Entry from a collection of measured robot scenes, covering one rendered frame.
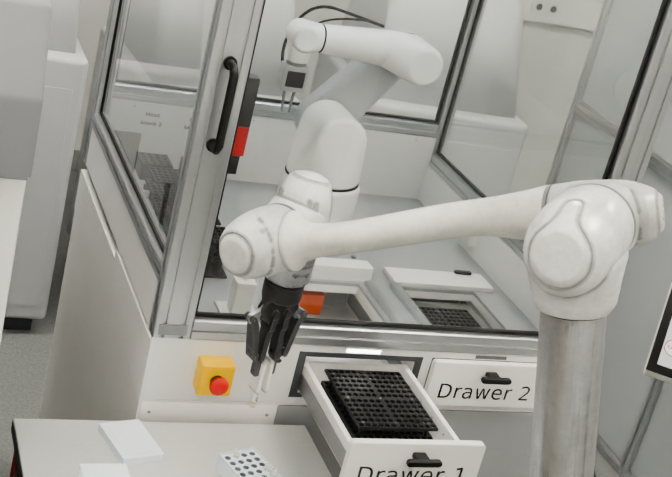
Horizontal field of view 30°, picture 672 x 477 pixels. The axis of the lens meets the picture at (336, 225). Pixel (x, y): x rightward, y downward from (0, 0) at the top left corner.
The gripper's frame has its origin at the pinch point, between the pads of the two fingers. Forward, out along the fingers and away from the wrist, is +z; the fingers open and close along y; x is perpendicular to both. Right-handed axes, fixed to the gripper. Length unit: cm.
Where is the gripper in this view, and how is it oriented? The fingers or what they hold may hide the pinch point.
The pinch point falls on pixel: (261, 374)
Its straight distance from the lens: 240.7
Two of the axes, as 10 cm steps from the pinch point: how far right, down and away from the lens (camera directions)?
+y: 7.9, -0.4, 6.1
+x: -5.7, -4.3, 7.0
